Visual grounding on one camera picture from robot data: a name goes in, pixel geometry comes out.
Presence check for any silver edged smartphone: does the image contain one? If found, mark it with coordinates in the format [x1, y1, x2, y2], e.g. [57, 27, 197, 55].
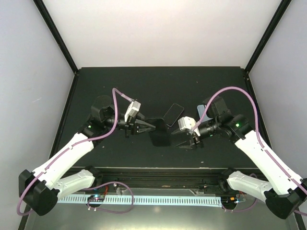
[164, 103, 184, 127]

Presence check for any black cased phone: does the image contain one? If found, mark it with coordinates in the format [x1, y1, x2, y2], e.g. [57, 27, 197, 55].
[146, 117, 171, 147]

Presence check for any light blue cased phone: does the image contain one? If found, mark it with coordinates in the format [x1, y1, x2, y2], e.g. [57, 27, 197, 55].
[197, 104, 212, 123]

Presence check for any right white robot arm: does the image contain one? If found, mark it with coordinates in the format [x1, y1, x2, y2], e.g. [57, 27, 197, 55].
[172, 96, 307, 219]

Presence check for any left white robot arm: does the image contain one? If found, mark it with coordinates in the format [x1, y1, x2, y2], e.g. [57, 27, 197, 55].
[17, 94, 155, 216]

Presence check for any right controller board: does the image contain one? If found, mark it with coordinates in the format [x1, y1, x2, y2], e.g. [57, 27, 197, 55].
[221, 195, 242, 205]

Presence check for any controller board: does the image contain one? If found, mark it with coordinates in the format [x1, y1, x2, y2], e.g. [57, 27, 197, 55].
[87, 195, 105, 204]
[221, 195, 242, 205]

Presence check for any left controller board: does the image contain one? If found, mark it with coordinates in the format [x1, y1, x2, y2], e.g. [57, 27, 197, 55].
[87, 195, 105, 204]

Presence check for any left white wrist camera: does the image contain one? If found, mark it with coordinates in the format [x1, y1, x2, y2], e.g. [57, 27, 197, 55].
[124, 101, 141, 122]

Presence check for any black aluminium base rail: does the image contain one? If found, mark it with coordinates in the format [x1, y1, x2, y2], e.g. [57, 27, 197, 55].
[74, 167, 292, 196]

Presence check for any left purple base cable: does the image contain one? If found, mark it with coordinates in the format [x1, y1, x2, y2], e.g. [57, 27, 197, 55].
[80, 181, 134, 214]

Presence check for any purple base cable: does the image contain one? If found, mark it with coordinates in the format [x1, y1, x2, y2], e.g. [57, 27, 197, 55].
[80, 181, 134, 214]
[222, 172, 260, 213]

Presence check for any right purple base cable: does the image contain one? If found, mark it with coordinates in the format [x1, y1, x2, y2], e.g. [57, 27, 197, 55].
[222, 172, 260, 213]

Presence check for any white slotted cable duct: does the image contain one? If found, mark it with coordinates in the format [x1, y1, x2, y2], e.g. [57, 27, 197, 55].
[58, 194, 222, 207]

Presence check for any left black frame post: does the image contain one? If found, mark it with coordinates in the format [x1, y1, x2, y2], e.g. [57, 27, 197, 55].
[33, 0, 79, 75]

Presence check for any black frame post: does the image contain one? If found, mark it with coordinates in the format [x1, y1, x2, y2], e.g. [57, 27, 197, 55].
[33, 0, 79, 75]
[244, 0, 292, 78]

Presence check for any right black frame post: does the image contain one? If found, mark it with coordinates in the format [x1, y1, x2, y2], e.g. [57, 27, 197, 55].
[244, 0, 292, 78]

